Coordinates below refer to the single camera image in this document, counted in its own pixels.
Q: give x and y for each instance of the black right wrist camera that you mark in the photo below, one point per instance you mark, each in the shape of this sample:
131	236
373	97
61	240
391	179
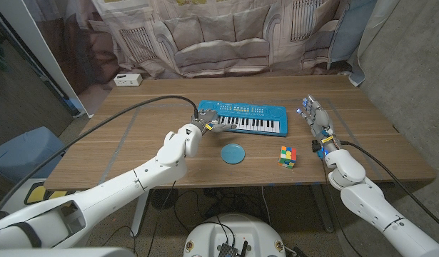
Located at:
315	146

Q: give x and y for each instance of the grey table leg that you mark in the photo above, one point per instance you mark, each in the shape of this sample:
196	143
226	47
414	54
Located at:
322	210

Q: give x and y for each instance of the blue plastic bin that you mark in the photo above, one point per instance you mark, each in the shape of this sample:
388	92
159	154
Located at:
24	155

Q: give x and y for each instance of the yellow and black floor object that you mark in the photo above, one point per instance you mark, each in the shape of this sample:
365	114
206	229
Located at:
39	194

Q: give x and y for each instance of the white table leg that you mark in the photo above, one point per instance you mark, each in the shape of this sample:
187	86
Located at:
140	210

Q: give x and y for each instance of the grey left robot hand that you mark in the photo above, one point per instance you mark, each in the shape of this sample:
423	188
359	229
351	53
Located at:
209	119

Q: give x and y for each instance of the white door frame panel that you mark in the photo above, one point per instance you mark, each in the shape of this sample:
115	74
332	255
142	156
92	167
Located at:
30	43

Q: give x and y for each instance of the white power strip box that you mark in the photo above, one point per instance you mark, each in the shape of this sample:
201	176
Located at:
128	79

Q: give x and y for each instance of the blue toy piano keyboard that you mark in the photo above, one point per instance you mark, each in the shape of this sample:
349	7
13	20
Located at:
255	112

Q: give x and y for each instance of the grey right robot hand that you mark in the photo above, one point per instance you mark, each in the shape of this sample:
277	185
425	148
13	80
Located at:
322	123

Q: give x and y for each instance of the multicoloured puzzle cube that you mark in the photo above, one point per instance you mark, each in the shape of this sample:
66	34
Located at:
287	157

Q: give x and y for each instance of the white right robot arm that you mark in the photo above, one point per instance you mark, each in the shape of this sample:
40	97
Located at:
369	203

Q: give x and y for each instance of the round blue coaster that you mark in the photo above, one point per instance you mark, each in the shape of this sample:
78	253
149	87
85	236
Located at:
233	153

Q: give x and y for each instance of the black module with antenna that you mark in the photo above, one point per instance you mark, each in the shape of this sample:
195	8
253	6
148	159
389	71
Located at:
230	250

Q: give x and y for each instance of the printed sofa backdrop cloth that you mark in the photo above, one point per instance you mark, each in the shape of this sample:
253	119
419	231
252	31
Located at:
219	39

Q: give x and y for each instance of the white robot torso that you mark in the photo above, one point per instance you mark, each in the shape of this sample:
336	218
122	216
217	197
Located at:
235	232

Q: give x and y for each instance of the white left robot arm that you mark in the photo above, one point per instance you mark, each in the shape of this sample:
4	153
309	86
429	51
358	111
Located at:
133	182

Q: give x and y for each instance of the black floor fan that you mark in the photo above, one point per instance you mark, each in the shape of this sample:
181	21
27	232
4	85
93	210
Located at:
165	198

